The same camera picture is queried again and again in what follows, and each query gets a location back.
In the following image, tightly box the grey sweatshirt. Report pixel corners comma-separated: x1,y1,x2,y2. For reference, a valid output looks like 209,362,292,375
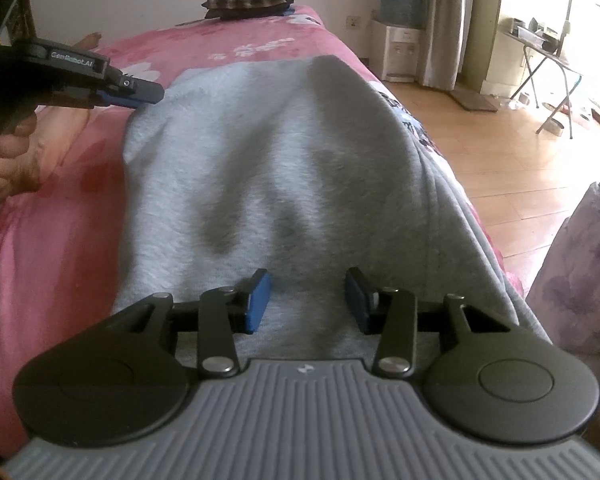
111,54,553,361

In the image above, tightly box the wooden wardrobe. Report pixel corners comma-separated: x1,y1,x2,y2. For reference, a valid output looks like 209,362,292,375
7,0,33,43

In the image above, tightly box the white water dispenser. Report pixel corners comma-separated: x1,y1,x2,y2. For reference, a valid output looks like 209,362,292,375
370,19,427,83

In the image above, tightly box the pink floral bedsheet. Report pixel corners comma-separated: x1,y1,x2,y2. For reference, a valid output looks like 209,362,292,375
0,5,528,461

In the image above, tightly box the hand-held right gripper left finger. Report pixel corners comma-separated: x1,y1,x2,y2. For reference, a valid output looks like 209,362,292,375
105,268,272,380

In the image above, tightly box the folding table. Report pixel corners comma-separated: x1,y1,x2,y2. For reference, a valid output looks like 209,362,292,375
497,17,583,141

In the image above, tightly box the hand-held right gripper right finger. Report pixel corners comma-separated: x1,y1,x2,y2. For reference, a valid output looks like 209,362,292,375
344,267,512,380

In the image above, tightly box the brown doormat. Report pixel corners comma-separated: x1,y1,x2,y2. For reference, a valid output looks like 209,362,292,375
450,87,500,113

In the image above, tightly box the person's left hand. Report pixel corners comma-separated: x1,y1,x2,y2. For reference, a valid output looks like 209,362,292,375
0,112,42,196

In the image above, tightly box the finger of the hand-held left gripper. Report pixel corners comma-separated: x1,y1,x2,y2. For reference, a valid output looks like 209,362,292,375
109,74,164,106
97,91,143,109

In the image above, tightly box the beige curtain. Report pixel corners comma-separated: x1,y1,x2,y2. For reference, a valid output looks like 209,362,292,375
420,0,506,92

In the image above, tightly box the lavender floral quilt bundle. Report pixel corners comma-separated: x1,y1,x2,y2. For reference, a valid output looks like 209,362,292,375
525,160,600,456

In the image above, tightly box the dark folded garment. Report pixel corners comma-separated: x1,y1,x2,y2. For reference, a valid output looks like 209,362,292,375
204,0,295,22

